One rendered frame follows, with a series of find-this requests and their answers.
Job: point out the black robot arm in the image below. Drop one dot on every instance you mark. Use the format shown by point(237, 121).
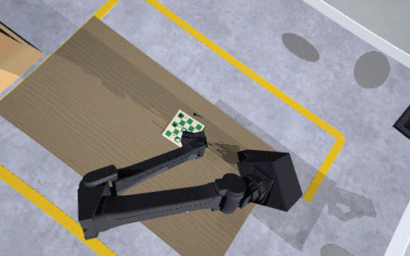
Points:
point(110, 211)

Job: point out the green and white chessboard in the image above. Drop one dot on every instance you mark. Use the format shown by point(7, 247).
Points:
point(184, 122)

